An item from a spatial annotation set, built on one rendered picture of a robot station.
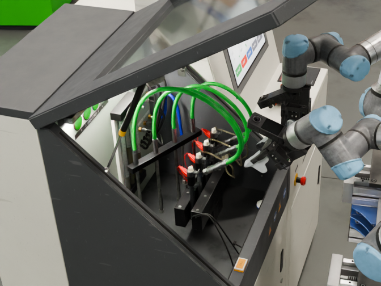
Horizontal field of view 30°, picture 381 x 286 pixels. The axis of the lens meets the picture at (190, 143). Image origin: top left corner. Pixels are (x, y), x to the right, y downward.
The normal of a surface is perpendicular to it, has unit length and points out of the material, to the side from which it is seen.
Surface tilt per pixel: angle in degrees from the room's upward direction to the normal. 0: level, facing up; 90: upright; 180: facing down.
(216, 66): 76
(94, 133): 90
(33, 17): 90
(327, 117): 45
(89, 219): 90
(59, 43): 0
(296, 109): 90
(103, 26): 0
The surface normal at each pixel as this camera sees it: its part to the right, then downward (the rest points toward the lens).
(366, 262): -0.69, 0.52
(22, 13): -0.13, 0.57
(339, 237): -0.05, -0.82
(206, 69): -0.35, 0.54
